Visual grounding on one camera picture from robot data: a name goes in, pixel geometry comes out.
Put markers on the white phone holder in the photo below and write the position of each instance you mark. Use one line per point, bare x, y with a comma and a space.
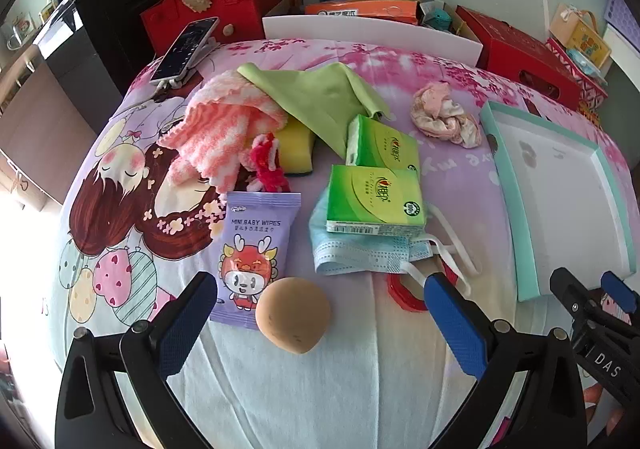
202, 54

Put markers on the pink white fuzzy sock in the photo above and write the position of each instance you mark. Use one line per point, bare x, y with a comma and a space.
220, 134

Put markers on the brown wooden cabinet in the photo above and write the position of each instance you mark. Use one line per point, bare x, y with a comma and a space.
45, 129

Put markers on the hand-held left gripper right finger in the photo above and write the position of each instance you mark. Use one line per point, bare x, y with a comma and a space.
455, 324

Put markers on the light blue wipes pack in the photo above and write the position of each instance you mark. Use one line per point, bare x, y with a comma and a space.
590, 63

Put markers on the yellow sponge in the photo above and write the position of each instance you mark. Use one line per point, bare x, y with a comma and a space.
295, 149

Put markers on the pink floral cloth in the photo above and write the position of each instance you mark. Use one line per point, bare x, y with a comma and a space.
440, 114

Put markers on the red tape roll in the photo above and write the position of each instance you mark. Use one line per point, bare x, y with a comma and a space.
400, 296

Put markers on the teal white box tray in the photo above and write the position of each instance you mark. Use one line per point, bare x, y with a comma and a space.
560, 189

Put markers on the purple plastic basket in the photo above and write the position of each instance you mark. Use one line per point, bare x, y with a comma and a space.
625, 11

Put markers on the smartphone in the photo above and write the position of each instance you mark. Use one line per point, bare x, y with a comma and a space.
185, 49

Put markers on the light green cloth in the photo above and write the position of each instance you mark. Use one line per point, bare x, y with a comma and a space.
320, 99

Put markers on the red gift box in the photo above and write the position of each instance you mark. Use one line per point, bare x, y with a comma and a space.
520, 54

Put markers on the small open cardboard box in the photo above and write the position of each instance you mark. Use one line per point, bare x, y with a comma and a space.
467, 26

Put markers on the red plush toy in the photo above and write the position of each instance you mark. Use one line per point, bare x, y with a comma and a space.
267, 164

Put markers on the purple baby wipes pack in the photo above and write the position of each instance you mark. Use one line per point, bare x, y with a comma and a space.
250, 249

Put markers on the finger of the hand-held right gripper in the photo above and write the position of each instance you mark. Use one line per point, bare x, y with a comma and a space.
567, 286
617, 289

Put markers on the black cabinet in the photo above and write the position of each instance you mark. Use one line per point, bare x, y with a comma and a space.
110, 29

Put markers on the red patterned tin box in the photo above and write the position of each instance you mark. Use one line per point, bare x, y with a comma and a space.
585, 86

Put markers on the tan egg-shaped sponge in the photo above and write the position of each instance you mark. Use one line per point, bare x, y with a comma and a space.
292, 316

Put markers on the red gold packet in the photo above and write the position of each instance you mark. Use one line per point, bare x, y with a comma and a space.
590, 111

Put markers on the cartoon printed bed sheet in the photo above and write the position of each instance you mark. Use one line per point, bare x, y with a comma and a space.
350, 404

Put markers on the white storage box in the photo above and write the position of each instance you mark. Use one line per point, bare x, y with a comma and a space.
350, 29

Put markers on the blue face mask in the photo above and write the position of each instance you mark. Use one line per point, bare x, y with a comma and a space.
350, 254

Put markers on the green tissue pack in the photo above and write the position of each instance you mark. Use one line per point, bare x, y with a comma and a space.
370, 199
387, 146

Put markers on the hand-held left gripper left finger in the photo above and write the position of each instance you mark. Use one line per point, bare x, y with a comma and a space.
182, 324

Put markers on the orange cardboard box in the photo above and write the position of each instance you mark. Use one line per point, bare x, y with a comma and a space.
360, 9

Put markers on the teal plastic toy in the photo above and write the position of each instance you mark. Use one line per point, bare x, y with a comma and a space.
442, 19

